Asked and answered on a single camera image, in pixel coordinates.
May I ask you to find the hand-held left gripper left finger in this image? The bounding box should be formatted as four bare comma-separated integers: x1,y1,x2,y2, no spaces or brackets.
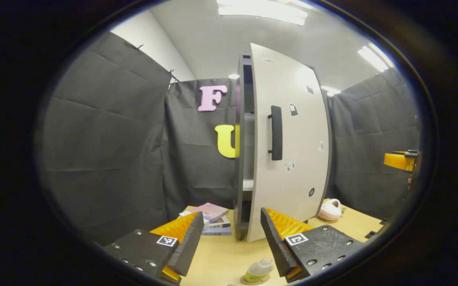
104,211,205,285

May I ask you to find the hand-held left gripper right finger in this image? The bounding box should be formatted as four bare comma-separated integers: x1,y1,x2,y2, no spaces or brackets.
261,207,365,283

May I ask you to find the green label bottle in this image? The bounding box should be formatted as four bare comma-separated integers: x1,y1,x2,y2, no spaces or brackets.
243,258,274,283

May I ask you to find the round brown coaster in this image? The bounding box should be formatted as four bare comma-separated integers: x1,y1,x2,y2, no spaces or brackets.
240,274,271,286

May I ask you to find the grey cabinet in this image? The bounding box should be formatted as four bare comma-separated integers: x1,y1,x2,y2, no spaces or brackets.
234,55,256,242

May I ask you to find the beige cabinet door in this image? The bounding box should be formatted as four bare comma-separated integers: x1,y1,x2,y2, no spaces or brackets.
247,43,332,242

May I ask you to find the black door handle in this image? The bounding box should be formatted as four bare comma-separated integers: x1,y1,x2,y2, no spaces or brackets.
268,105,283,161

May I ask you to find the grey book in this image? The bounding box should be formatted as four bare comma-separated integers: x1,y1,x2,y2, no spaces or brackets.
203,216,231,230

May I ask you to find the pink plush toy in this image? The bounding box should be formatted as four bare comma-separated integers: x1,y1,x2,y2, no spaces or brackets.
318,199,343,221

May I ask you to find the black backdrop cloth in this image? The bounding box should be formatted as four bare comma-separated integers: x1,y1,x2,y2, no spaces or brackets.
34,32,420,245

